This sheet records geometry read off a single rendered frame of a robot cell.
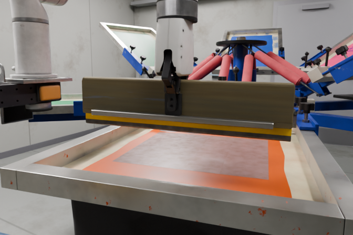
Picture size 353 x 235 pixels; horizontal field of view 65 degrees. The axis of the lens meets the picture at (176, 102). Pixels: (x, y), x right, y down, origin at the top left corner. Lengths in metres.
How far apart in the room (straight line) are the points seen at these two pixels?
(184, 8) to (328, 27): 4.26
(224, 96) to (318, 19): 4.27
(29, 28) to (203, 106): 0.56
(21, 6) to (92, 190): 0.58
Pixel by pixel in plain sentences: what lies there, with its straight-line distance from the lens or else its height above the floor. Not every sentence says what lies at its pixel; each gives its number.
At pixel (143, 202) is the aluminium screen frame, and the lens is 0.44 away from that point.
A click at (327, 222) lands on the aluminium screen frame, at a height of 0.98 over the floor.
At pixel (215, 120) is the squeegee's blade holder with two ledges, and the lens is 0.49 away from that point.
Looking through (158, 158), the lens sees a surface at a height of 0.96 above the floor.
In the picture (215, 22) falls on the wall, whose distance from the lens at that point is 5.13.
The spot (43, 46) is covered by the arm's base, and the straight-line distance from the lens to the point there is 0.89.
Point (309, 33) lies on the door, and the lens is 4.71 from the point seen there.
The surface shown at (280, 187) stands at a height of 0.96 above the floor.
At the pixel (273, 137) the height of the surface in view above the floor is 1.05.
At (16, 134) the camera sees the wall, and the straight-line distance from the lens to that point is 4.27.
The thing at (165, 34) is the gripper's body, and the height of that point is 1.22.
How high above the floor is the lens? 1.17
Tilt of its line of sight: 8 degrees down
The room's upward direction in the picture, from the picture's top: straight up
